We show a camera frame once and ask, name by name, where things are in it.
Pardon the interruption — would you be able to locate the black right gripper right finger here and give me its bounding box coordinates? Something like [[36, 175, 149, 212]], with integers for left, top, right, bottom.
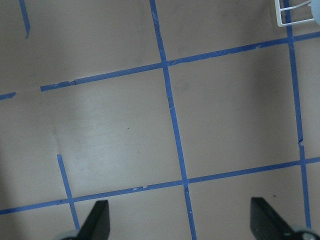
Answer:
[[250, 197, 293, 240]]

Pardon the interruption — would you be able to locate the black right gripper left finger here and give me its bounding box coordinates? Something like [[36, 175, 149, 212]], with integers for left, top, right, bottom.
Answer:
[[77, 200, 111, 240]]

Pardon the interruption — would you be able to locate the light blue plastic cup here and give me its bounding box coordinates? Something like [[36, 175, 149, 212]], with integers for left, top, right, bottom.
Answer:
[[310, 0, 320, 25]]

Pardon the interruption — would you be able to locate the white wire cup rack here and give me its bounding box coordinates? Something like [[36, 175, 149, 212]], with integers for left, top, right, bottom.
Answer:
[[273, 0, 316, 28]]

